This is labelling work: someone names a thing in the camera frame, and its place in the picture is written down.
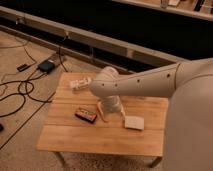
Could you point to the white sponge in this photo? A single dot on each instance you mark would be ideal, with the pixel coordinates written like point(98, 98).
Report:
point(134, 122)

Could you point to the black power adapter box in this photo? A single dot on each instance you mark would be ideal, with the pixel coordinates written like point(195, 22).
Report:
point(46, 66)

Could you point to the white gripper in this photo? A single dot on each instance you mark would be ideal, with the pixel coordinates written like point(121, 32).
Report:
point(111, 104)

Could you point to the wooden table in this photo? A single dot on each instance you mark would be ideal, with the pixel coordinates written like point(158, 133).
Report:
point(64, 132)

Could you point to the small black device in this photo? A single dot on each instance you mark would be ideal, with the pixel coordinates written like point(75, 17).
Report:
point(23, 67)

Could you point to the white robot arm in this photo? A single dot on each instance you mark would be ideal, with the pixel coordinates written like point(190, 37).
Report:
point(188, 86)

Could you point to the orange carrot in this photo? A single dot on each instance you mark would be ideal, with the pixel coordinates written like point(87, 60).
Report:
point(101, 112)

